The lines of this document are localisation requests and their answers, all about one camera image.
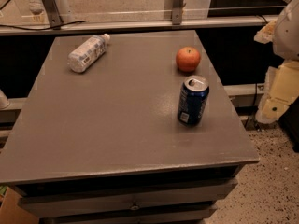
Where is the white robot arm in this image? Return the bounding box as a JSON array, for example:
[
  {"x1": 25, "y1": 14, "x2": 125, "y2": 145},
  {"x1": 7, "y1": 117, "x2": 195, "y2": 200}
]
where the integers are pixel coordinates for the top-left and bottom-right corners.
[{"x1": 254, "y1": 0, "x2": 299, "y2": 124}]

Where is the blue pepsi can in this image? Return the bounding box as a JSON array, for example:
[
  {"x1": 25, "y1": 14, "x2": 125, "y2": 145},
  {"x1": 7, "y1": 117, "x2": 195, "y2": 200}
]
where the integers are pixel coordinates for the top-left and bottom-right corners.
[{"x1": 178, "y1": 76, "x2": 209, "y2": 126}]

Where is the red apple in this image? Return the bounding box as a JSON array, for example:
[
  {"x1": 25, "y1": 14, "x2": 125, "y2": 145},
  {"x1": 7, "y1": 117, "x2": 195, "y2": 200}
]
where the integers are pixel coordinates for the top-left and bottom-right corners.
[{"x1": 176, "y1": 47, "x2": 201, "y2": 72}]

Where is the grey drawer cabinet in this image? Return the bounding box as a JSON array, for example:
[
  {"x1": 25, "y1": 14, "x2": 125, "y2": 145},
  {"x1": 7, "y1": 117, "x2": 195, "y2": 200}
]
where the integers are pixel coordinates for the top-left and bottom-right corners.
[{"x1": 0, "y1": 31, "x2": 258, "y2": 224}]

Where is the clear plastic water bottle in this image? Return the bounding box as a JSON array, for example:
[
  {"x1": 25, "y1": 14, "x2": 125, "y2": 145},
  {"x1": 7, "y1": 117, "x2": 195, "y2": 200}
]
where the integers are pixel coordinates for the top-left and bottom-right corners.
[{"x1": 67, "y1": 34, "x2": 110, "y2": 73}]

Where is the grey top drawer front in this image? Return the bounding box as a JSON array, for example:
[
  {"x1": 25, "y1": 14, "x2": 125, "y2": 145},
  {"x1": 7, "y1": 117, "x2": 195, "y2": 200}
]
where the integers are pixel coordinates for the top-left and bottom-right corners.
[{"x1": 19, "y1": 178, "x2": 237, "y2": 217}]

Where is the brown cardboard box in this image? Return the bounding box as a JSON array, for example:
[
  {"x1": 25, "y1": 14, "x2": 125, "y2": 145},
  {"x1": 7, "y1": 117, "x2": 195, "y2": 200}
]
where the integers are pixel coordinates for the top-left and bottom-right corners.
[{"x1": 0, "y1": 188, "x2": 39, "y2": 224}]

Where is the black cable on ledge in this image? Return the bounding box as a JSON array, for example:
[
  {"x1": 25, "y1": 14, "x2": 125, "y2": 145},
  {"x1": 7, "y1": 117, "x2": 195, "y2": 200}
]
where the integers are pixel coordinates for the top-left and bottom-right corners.
[{"x1": 0, "y1": 21, "x2": 87, "y2": 32}]

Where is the grey metal bracket centre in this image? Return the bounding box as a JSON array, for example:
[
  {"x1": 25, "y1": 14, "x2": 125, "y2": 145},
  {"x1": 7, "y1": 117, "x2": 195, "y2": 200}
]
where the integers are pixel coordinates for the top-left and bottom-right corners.
[{"x1": 171, "y1": 0, "x2": 184, "y2": 25}]

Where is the grey metal bracket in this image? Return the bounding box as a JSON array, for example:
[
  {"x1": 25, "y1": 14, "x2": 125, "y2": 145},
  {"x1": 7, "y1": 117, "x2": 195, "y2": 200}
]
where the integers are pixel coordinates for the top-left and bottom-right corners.
[
  {"x1": 171, "y1": 0, "x2": 184, "y2": 25},
  {"x1": 41, "y1": 0, "x2": 63, "y2": 30}
]

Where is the grey metal bracket left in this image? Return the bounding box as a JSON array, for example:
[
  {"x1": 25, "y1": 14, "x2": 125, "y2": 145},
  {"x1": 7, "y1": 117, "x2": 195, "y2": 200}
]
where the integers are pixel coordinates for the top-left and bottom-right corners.
[{"x1": 41, "y1": 0, "x2": 63, "y2": 30}]

